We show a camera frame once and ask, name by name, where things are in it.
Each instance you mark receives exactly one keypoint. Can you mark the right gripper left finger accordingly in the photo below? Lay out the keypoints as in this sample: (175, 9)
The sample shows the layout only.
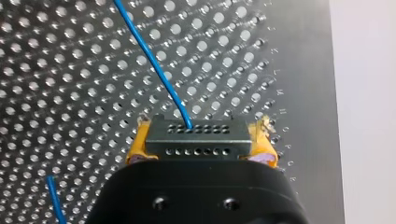
(139, 146)

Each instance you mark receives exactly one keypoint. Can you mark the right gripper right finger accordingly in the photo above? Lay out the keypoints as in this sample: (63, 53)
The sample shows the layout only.
(261, 144)

